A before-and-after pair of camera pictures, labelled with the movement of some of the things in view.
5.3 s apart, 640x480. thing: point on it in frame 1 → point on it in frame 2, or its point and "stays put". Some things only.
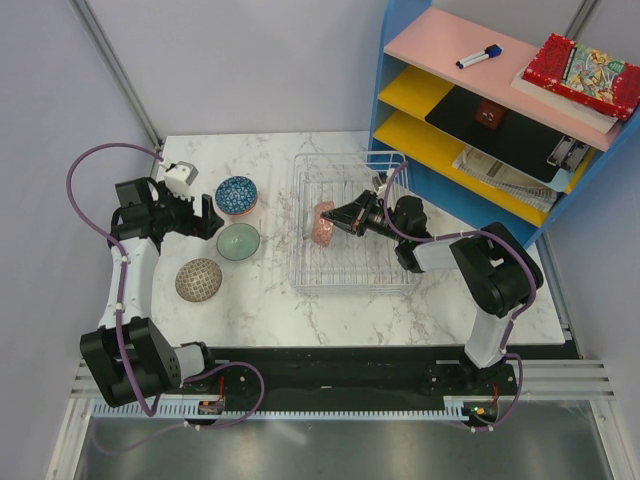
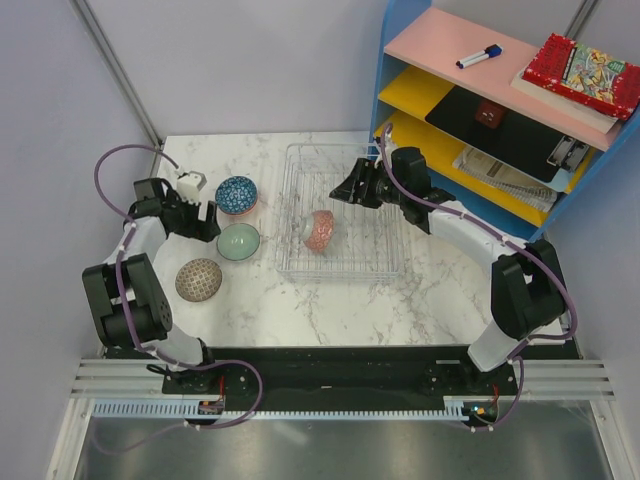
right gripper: x=365 y=202 → x=365 y=171
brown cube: x=489 y=115 stays put
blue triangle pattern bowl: x=236 y=195 stays put
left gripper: x=199 y=227 stays put
